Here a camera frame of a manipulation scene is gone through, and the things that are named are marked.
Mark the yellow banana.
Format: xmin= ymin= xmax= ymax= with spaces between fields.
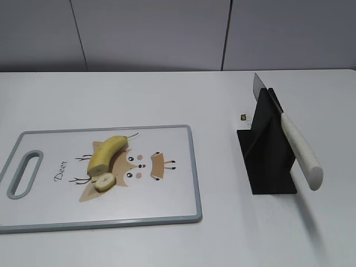
xmin=87 ymin=133 xmax=138 ymax=177

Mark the cut banana slice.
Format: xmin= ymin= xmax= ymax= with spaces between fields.
xmin=93 ymin=172 xmax=116 ymax=192

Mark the white handled kitchen knife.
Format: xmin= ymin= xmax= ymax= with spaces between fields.
xmin=253 ymin=73 xmax=324 ymax=191

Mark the white deer cutting board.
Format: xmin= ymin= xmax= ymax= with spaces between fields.
xmin=1 ymin=125 xmax=202 ymax=234

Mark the black knife stand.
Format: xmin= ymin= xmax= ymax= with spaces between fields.
xmin=236 ymin=88 xmax=297 ymax=195

